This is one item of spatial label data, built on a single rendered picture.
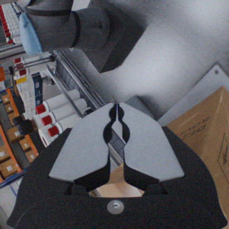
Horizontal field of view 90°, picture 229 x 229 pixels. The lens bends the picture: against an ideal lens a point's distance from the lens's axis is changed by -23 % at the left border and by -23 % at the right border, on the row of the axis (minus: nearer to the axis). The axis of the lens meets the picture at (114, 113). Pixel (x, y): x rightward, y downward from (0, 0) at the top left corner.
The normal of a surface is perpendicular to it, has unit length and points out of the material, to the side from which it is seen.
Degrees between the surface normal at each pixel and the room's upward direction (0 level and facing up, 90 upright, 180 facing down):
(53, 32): 87
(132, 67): 0
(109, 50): 3
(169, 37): 0
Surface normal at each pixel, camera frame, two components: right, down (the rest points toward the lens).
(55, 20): 0.62, 0.71
